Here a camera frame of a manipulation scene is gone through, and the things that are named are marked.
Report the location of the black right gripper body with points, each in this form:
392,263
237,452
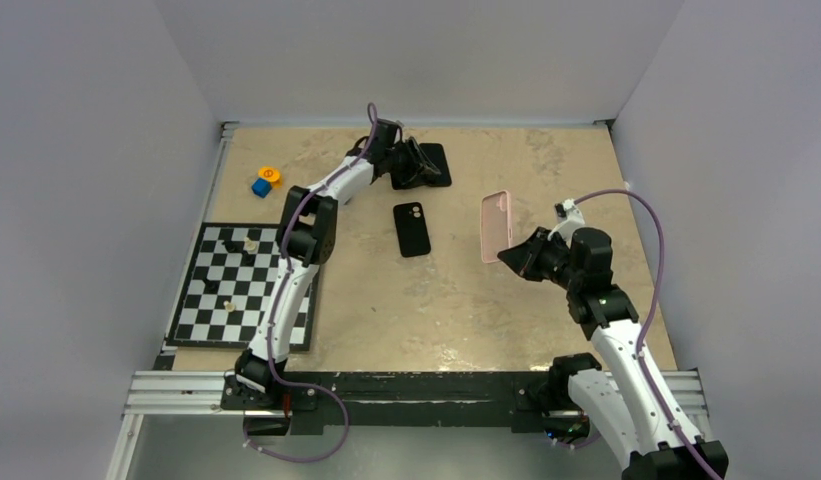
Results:
552,260

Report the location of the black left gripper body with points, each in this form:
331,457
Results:
399,159

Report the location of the blue toy brick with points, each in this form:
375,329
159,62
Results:
261,187

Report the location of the phone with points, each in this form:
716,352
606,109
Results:
436,152

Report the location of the black and white chessboard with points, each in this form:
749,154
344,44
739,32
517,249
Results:
199,320

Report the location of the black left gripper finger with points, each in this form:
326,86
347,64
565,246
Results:
415,159
412,180

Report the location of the pink phone case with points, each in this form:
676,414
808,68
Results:
495,225

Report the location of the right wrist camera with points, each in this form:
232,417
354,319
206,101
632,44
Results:
569,217

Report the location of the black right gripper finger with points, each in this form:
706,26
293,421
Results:
536,238
519,259

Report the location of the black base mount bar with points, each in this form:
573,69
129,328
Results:
521,401

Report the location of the black phone case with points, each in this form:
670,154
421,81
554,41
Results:
411,229

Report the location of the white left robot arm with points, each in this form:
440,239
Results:
307,235

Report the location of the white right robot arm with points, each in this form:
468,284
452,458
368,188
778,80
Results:
618,387

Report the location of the orange toy piece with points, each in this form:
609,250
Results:
272,176

